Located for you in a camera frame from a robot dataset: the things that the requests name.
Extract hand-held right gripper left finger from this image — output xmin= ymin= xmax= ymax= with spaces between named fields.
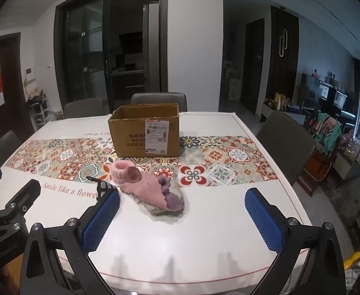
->
xmin=19 ymin=177 xmax=121 ymax=295

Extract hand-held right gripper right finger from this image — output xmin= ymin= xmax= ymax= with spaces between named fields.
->
xmin=244 ymin=187 xmax=347 ymax=295

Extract pink knitted sock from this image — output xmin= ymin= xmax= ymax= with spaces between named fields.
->
xmin=110 ymin=160 xmax=142 ymax=187

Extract pink fleece cloth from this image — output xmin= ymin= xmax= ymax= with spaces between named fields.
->
xmin=120 ymin=172 xmax=168 ymax=210

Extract grey printed fabric swatch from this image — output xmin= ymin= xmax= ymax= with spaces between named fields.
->
xmin=137 ymin=183 xmax=187 ymax=216

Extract purple scalloped cloth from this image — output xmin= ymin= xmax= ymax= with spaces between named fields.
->
xmin=156 ymin=176 xmax=184 ymax=212

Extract brown cardboard box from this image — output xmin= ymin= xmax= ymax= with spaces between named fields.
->
xmin=108 ymin=104 xmax=180 ymax=158

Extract grey dining chair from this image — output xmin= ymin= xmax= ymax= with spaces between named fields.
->
xmin=0 ymin=130 xmax=23 ymax=169
xmin=131 ymin=92 xmax=188 ymax=113
xmin=63 ymin=97 xmax=104 ymax=119
xmin=256 ymin=111 xmax=316 ymax=188

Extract orange wooden chair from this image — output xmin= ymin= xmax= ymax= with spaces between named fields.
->
xmin=303 ymin=150 xmax=332 ymax=192

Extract dark wooden door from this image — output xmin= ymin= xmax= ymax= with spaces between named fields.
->
xmin=0 ymin=34 xmax=34 ymax=148

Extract small cluttered shelf rack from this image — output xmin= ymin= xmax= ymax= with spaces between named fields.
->
xmin=29 ymin=94 xmax=49 ymax=130

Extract yellow plastic object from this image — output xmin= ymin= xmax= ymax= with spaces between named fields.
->
xmin=343 ymin=252 xmax=360 ymax=271

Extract colourful hanging clothes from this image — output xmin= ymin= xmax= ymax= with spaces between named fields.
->
xmin=309 ymin=112 xmax=342 ymax=156

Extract white low sideboard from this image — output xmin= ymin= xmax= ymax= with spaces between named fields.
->
xmin=261 ymin=101 xmax=306 ymax=123

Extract black upright piano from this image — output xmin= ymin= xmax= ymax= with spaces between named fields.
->
xmin=318 ymin=83 xmax=360 ymax=122

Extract dark glass sliding door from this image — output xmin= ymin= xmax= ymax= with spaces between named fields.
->
xmin=54 ymin=0 xmax=168 ymax=111

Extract dark hallway door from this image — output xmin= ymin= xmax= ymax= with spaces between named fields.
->
xmin=241 ymin=18 xmax=265 ymax=116

